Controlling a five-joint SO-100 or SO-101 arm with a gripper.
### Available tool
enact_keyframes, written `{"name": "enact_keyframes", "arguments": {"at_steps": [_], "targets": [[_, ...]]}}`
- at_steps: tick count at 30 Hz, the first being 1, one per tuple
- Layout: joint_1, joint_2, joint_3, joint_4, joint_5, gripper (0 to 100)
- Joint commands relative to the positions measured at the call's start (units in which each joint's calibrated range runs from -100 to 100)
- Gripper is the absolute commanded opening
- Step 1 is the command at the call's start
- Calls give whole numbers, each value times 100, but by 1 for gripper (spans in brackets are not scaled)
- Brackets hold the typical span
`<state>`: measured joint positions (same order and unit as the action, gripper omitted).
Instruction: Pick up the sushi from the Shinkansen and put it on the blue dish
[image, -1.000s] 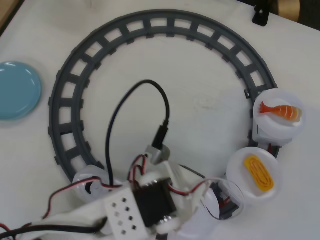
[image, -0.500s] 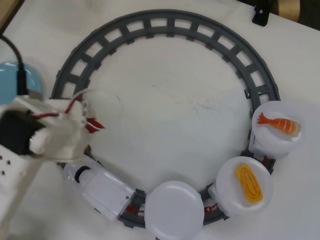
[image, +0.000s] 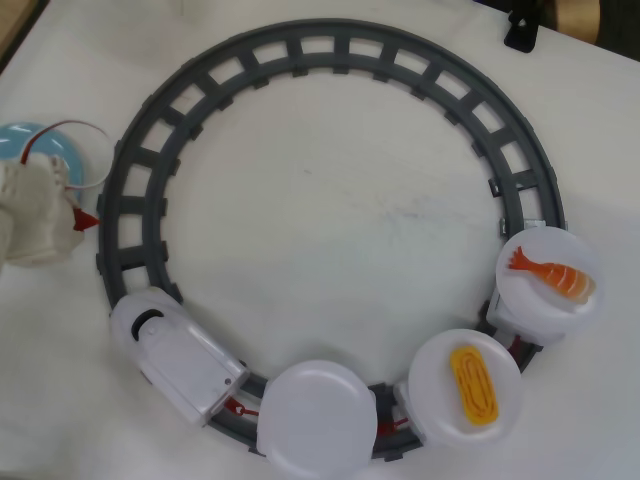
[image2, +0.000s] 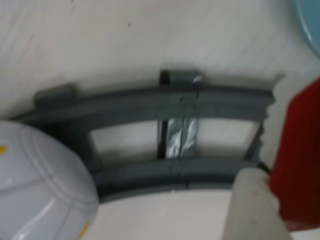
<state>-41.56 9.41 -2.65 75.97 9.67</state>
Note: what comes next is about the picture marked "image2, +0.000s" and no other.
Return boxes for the red tuna toy sushi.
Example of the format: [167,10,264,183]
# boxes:
[258,72,320,235]

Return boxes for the silver tape on track joint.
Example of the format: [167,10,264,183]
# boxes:
[163,74,204,160]

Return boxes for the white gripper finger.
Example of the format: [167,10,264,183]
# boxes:
[222,161,296,240]

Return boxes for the grey circular toy track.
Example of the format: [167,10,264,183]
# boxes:
[14,69,287,204]

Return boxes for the white Shinkansen toy locomotive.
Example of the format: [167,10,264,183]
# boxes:
[0,119,99,240]

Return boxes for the blue round dish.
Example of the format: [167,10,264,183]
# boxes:
[291,0,320,59]

